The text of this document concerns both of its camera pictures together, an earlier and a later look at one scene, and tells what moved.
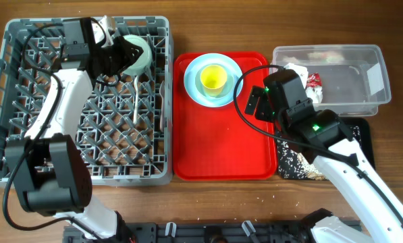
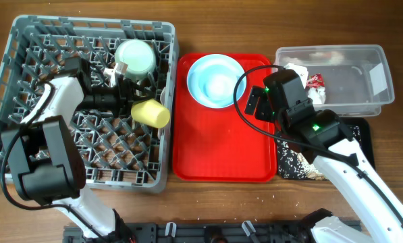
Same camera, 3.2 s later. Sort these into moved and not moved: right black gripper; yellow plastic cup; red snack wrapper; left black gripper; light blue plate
Moved: left black gripper; yellow plastic cup
Not moved: right black gripper; red snack wrapper; light blue plate
